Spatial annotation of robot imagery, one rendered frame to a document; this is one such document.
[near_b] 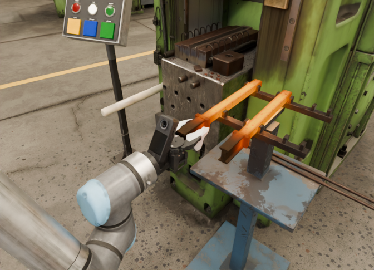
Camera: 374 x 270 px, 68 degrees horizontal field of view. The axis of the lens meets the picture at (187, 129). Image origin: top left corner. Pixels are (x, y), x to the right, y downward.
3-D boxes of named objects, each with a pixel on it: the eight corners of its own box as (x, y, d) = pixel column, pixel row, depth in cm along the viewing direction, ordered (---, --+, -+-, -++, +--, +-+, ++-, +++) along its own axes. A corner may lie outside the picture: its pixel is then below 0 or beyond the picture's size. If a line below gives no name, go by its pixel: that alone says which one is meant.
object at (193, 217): (195, 247, 152) (195, 246, 152) (132, 190, 185) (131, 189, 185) (237, 205, 175) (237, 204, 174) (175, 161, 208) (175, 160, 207)
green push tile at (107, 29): (112, 39, 136) (114, 23, 135) (99, 37, 138) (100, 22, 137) (114, 40, 138) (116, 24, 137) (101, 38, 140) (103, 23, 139)
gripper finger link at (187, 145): (193, 135, 77) (167, 146, 73) (194, 129, 76) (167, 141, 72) (205, 143, 74) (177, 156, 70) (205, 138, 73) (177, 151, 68)
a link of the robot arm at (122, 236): (89, 261, 67) (78, 231, 59) (109, 221, 76) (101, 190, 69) (126, 269, 65) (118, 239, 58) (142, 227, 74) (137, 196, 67)
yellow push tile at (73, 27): (78, 34, 142) (80, 19, 141) (66, 33, 144) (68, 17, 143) (80, 35, 144) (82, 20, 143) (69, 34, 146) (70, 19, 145)
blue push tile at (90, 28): (95, 36, 139) (97, 21, 138) (82, 35, 141) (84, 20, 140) (97, 37, 141) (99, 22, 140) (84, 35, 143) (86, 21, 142)
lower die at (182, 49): (205, 68, 123) (206, 50, 118) (174, 57, 134) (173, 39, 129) (257, 45, 147) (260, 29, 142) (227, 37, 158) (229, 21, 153)
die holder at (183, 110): (215, 165, 138) (222, 83, 111) (165, 132, 159) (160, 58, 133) (274, 119, 170) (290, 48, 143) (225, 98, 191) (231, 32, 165)
